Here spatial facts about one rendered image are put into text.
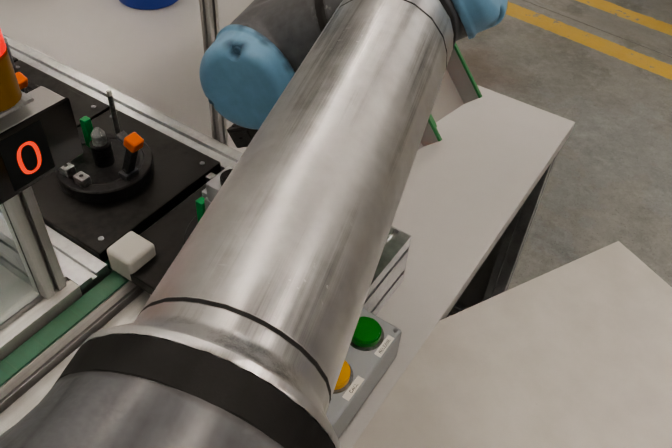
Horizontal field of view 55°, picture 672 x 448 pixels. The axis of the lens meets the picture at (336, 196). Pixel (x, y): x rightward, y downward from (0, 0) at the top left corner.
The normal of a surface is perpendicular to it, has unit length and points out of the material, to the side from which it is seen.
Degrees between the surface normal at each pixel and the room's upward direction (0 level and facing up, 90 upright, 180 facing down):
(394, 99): 38
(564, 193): 0
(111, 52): 0
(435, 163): 0
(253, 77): 90
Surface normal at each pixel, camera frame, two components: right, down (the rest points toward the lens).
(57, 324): 0.05, -0.73
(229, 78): -0.33, 0.63
